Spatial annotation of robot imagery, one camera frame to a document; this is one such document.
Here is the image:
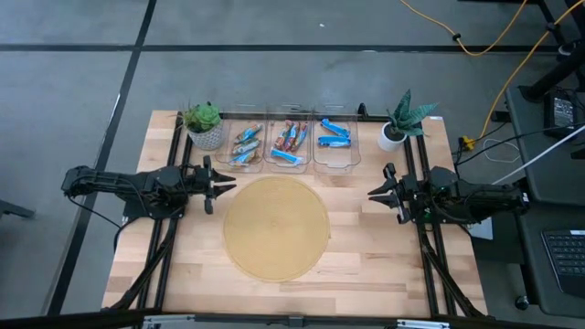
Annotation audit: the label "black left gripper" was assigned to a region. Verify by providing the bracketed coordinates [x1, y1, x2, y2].
[181, 154, 238, 216]

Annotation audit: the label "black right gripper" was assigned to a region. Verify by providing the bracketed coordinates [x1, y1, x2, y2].
[367, 162, 420, 225]

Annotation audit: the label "silver granola bar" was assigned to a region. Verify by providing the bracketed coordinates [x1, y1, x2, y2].
[231, 138, 261, 155]

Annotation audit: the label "blue and orange granola bar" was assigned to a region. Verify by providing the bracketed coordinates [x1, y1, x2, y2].
[235, 122, 265, 144]

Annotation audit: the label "blue chocolate chip granola bar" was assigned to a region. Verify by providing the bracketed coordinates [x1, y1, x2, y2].
[317, 135, 353, 149]

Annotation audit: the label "blue and brown Chewy bar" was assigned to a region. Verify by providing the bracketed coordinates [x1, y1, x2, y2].
[272, 121, 288, 152]

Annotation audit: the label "red and blue Chewy bar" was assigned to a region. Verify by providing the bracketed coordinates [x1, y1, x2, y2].
[294, 122, 310, 153]
[282, 120, 299, 154]

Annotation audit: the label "clear plastic bin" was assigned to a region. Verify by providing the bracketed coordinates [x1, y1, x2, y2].
[312, 102, 362, 175]
[263, 101, 314, 175]
[214, 101, 269, 175]

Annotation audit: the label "succulent in patterned white pot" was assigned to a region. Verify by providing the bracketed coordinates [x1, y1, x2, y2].
[181, 101, 226, 152]

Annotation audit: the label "snake plant in white pot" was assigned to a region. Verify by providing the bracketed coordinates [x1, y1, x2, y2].
[377, 89, 439, 154]

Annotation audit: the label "round woven yellow placemat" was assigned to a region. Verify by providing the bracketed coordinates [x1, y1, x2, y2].
[222, 175, 331, 283]

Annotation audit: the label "white paper sheet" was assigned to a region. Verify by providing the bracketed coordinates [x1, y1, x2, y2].
[468, 217, 495, 241]

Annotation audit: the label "black aluminium table beam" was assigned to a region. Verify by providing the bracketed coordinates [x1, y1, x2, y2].
[0, 310, 585, 329]

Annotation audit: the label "white rod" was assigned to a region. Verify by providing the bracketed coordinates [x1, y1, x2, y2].
[490, 135, 585, 186]

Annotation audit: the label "dark grey desk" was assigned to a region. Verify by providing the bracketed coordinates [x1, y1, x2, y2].
[505, 84, 585, 319]

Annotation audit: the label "black keyboard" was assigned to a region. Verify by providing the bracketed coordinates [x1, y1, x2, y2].
[541, 228, 585, 298]

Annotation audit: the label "black power brick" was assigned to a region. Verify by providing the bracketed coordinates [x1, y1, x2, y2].
[543, 90, 580, 138]

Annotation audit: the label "black desk leg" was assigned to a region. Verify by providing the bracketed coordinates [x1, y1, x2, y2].
[518, 49, 585, 104]

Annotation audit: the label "black aluminium cross rail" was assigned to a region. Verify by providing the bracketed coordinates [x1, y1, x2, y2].
[175, 102, 389, 123]

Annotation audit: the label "black aluminium frame rails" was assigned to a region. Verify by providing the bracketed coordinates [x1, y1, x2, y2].
[401, 134, 488, 319]
[102, 111, 196, 312]

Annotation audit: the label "yellow extension cable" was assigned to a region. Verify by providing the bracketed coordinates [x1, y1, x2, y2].
[460, 0, 585, 152]
[399, 0, 530, 58]

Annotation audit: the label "thin white cable loop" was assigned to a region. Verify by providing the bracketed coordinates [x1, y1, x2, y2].
[482, 138, 522, 165]

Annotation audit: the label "silver aluminium bracket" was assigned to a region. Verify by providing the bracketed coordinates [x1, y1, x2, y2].
[142, 313, 197, 329]
[396, 318, 452, 329]

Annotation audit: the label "black cable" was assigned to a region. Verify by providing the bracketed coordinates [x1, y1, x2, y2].
[450, 122, 585, 166]

